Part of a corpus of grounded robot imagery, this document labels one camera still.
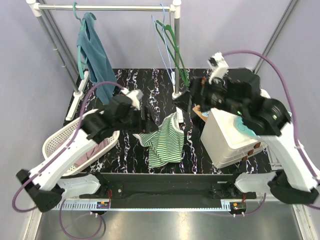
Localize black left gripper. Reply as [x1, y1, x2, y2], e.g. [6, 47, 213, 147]
[116, 106, 159, 134]

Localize teal tank top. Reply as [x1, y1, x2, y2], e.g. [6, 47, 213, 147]
[76, 12, 120, 105]

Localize green velvet hanger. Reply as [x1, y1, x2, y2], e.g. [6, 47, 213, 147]
[154, 7, 191, 87]

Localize teal cat-ear headphones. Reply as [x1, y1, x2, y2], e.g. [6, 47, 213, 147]
[235, 116, 257, 137]

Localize white perforated plastic basket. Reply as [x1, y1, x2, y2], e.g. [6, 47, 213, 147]
[42, 117, 120, 177]

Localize light blue wire hanger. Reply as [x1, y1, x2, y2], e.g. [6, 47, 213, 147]
[151, 15, 176, 87]

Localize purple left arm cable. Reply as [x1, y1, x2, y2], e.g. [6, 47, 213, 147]
[11, 81, 126, 213]

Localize teal plastic hanger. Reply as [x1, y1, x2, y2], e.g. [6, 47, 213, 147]
[72, 2, 88, 80]

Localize white storage box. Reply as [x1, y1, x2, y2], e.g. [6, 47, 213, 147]
[200, 108, 267, 169]

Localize pink tank top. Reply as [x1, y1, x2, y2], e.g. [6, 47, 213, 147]
[74, 138, 109, 168]

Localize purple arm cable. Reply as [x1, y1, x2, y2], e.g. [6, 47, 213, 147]
[222, 50, 320, 211]
[11, 81, 126, 213]

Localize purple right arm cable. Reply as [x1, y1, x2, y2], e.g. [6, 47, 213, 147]
[222, 50, 320, 211]

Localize orange cover book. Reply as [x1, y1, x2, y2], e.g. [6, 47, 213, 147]
[192, 105, 210, 122]

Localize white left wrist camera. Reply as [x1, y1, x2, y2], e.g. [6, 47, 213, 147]
[120, 88, 144, 111]

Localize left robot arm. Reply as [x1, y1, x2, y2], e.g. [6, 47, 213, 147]
[16, 95, 158, 213]

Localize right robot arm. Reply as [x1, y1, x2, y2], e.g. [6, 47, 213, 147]
[173, 68, 319, 205]

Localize white metal clothes rack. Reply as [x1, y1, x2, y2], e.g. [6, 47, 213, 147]
[26, 0, 186, 123]

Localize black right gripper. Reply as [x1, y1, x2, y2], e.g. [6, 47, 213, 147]
[171, 75, 246, 117]

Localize black mounting base plate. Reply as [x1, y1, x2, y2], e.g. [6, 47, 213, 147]
[80, 173, 258, 211]

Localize green striped tank top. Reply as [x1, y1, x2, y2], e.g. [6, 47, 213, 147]
[133, 112, 185, 169]

